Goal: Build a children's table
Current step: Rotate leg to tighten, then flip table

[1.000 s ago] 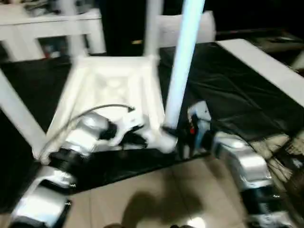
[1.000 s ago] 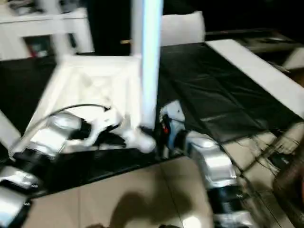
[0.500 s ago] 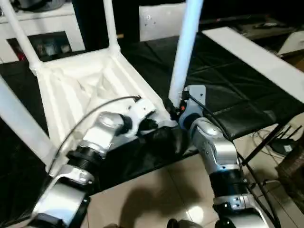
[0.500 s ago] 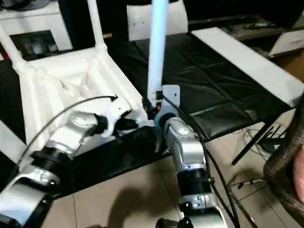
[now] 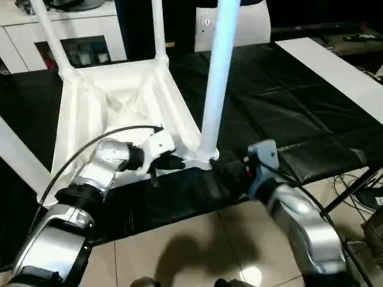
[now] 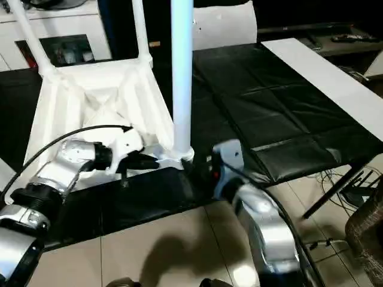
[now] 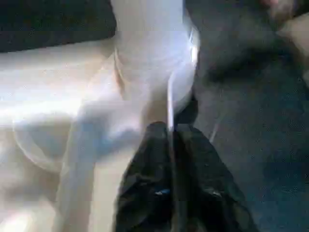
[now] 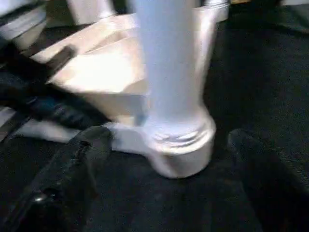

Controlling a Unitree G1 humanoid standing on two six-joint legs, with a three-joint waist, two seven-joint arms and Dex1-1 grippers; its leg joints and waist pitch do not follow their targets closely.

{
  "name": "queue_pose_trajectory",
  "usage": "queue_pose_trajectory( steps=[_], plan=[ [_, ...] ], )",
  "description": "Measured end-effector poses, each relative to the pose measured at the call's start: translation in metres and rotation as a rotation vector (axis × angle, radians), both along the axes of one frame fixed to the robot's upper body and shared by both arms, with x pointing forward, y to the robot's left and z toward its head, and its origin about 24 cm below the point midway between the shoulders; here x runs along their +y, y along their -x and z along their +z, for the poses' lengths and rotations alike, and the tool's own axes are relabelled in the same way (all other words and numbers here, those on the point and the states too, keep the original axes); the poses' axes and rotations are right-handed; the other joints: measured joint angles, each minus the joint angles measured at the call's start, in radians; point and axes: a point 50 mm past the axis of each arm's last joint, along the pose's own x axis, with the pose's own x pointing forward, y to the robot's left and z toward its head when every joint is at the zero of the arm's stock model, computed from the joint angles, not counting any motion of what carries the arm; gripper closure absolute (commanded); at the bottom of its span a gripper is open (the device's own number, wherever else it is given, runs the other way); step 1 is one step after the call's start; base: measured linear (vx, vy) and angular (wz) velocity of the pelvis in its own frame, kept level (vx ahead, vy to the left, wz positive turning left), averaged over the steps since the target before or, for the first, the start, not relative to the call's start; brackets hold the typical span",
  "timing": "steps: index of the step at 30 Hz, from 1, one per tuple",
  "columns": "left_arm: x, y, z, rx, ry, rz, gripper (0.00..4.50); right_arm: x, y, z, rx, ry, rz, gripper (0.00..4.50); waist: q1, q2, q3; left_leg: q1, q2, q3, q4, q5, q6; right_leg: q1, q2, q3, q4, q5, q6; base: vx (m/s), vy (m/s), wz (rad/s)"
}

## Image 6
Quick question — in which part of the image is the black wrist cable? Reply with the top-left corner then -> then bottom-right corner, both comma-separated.
224,163 -> 326,287
0,124 -> 135,204

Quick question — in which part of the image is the black metal stand leg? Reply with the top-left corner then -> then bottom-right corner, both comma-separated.
302,163 -> 365,221

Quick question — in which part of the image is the white flat board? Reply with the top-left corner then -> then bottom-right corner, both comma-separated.
260,38 -> 383,142

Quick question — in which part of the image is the white glass-door cabinet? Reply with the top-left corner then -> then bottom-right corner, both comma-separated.
0,0 -> 114,72

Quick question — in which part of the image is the black router with antennas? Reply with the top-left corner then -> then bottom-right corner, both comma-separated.
340,169 -> 377,207

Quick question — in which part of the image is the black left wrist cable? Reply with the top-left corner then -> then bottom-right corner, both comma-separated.
0,124 -> 135,204

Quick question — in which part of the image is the dark robot left foot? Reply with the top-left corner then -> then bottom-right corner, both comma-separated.
108,277 -> 141,287

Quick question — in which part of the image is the white plastic table top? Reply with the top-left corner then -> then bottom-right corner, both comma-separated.
23,58 -> 196,184

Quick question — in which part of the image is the black table mat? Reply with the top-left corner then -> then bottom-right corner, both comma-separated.
0,41 -> 376,249

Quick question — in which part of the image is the dark remote control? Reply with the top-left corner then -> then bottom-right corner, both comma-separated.
330,33 -> 378,43

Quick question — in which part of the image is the dark top television stand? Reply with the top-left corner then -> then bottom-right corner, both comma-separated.
299,26 -> 383,58

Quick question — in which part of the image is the dark robot right foot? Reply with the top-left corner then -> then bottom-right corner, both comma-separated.
199,277 -> 232,287

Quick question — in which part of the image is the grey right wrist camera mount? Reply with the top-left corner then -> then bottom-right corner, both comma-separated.
211,139 -> 245,200

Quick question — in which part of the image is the white bag with round fitting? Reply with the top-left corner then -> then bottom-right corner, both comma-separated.
191,1 -> 259,51

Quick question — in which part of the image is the black box with gold label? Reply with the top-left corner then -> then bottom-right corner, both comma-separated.
100,0 -> 176,60

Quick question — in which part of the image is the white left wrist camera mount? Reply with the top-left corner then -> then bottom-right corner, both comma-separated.
106,128 -> 145,176

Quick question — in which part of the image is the black television screen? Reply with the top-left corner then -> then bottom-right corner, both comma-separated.
256,0 -> 383,34

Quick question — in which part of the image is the dark robot foot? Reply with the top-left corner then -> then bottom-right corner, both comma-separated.
199,277 -> 232,287
108,277 -> 141,287

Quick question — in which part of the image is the red packet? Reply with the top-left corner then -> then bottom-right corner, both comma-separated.
16,40 -> 37,69

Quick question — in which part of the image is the brown wicker basket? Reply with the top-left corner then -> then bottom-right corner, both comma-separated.
344,191 -> 383,287

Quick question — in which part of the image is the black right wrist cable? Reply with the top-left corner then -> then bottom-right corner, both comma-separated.
224,163 -> 326,287

